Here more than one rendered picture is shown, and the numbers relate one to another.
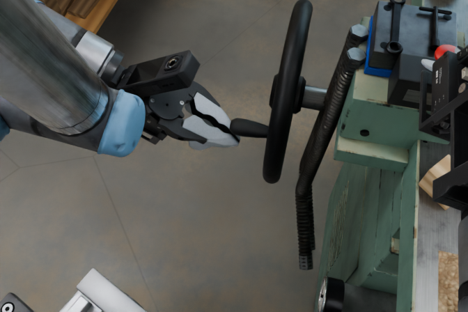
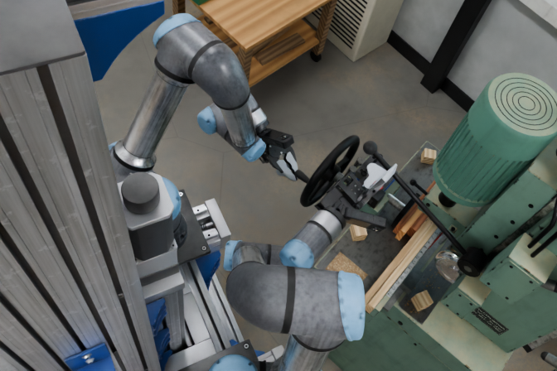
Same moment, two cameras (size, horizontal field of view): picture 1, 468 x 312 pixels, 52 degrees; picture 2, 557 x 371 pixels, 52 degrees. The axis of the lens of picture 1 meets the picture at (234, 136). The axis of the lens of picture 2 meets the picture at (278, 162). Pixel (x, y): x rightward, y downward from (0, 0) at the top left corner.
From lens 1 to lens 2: 1.10 m
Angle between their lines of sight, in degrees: 9
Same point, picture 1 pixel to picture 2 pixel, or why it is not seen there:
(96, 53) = (259, 118)
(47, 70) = (244, 128)
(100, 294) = (212, 209)
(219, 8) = (355, 96)
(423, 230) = (340, 243)
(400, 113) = not seen: hidden behind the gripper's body
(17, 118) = (221, 130)
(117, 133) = (251, 152)
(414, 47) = not seen: hidden behind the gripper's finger
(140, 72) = (271, 133)
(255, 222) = not seen: hidden behind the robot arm
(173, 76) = (281, 142)
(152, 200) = (244, 197)
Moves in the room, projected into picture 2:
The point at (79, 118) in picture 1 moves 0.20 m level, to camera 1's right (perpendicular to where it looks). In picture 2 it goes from (243, 142) to (306, 175)
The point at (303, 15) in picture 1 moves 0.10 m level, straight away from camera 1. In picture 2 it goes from (346, 143) to (364, 124)
